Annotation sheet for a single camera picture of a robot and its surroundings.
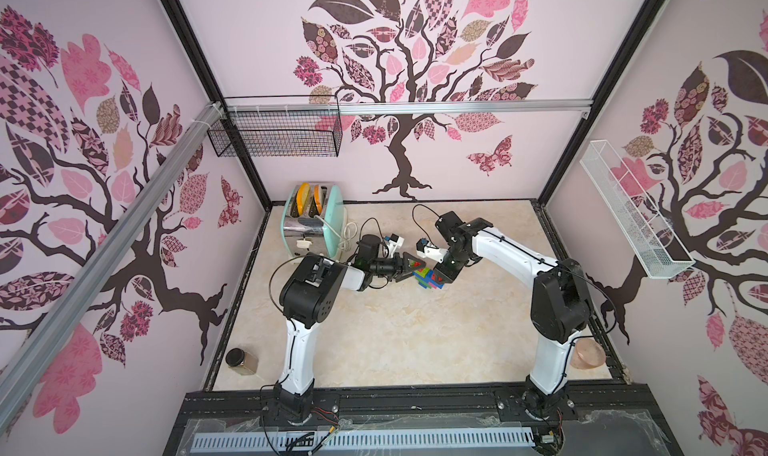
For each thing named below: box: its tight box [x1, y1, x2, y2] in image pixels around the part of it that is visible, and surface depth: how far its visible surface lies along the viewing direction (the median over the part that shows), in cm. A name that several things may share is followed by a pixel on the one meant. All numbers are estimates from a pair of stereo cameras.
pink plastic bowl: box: [570, 338, 606, 370], surface depth 79 cm
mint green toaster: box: [280, 182, 345, 259], surface depth 96 cm
